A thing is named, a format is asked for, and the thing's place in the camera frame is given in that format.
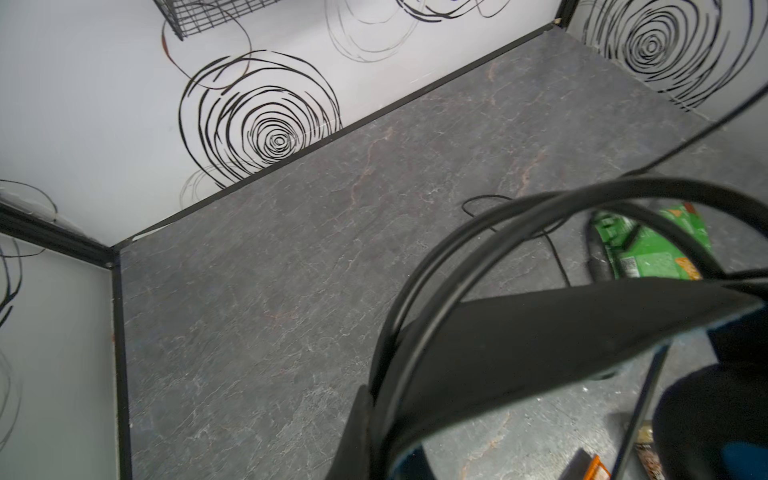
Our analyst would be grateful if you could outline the black and blue headphones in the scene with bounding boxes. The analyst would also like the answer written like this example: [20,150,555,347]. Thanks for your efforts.
[329,177,767,479]

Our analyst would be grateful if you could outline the small dark spice bottle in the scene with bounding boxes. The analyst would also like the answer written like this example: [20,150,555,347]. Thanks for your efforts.
[634,420,666,480]

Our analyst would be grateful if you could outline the orange snack bag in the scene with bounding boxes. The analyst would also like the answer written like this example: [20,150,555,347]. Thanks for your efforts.
[582,455,611,480]

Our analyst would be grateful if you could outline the black headphone cable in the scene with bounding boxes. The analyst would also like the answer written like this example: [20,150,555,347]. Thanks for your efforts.
[460,80,768,480]

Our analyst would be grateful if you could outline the black wire basket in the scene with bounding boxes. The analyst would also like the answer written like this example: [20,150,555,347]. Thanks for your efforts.
[154,0,278,40]

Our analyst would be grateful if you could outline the green snack bag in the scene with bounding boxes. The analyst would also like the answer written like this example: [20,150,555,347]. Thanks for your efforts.
[586,211,701,282]

